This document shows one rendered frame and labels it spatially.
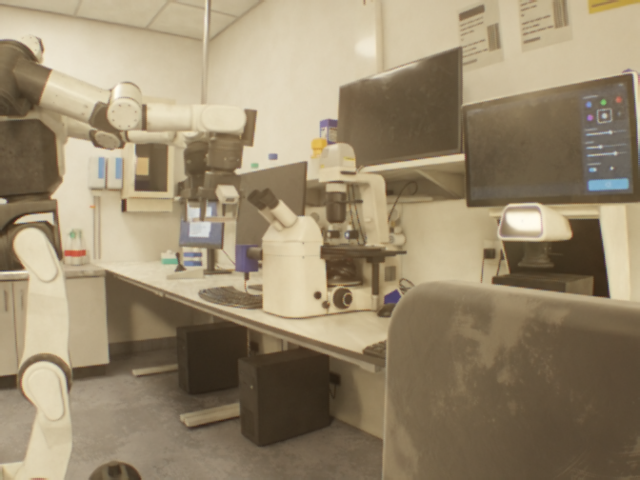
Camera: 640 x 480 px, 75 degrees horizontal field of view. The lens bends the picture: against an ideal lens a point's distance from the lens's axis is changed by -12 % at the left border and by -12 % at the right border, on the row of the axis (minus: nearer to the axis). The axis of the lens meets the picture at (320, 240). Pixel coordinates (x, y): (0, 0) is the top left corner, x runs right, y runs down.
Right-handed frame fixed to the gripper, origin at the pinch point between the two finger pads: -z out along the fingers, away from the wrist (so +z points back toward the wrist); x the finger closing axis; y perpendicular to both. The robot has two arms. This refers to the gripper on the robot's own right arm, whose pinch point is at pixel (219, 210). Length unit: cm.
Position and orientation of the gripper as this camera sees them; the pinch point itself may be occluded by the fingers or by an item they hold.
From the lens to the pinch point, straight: 121.7
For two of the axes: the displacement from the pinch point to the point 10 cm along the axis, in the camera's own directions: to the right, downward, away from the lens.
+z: 1.3, -9.7, -1.9
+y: -6.0, -2.3, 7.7
